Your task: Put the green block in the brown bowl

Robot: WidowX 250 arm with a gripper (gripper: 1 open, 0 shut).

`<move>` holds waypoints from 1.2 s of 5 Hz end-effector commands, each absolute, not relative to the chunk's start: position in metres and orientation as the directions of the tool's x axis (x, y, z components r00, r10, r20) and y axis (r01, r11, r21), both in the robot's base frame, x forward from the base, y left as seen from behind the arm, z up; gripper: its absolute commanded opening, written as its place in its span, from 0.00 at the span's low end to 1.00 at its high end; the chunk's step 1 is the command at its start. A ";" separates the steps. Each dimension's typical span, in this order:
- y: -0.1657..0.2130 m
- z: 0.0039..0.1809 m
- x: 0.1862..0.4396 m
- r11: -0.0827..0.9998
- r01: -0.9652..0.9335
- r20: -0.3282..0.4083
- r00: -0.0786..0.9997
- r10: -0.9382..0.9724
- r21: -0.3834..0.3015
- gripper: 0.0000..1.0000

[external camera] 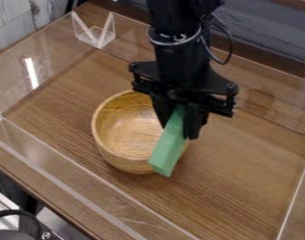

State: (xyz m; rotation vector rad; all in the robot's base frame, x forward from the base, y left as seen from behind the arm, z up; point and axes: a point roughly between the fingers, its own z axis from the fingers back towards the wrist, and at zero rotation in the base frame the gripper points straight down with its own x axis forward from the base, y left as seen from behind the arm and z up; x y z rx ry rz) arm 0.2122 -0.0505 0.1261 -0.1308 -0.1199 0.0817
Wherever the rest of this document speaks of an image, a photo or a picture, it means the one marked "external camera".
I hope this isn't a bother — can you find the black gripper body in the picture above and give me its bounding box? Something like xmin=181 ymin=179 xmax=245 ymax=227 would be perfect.
xmin=129 ymin=34 xmax=238 ymax=117

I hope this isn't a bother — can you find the green rectangular block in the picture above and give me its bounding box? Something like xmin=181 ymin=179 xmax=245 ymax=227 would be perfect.
xmin=149 ymin=105 xmax=187 ymax=177

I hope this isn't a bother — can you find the clear acrylic corner bracket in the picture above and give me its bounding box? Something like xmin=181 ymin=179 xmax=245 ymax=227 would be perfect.
xmin=71 ymin=11 xmax=115 ymax=49

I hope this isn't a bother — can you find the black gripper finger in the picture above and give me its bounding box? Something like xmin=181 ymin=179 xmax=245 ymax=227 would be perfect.
xmin=151 ymin=94 xmax=175 ymax=127
xmin=183 ymin=103 xmax=210 ymax=140

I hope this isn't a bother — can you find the clear acrylic enclosure wall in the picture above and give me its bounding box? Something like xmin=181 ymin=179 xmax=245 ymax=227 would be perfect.
xmin=0 ymin=0 xmax=305 ymax=240

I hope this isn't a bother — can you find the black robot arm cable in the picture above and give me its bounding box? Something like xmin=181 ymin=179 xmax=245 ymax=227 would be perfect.
xmin=199 ymin=13 xmax=234 ymax=66

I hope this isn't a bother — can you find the black cable bottom left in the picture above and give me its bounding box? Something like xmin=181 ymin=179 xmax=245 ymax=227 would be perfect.
xmin=0 ymin=209 xmax=43 ymax=240

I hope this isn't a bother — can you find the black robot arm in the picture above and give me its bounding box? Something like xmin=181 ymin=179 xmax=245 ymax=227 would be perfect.
xmin=129 ymin=0 xmax=238 ymax=140

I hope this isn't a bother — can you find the brown wooden bowl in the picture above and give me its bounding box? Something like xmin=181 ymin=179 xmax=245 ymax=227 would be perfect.
xmin=91 ymin=91 xmax=163 ymax=174

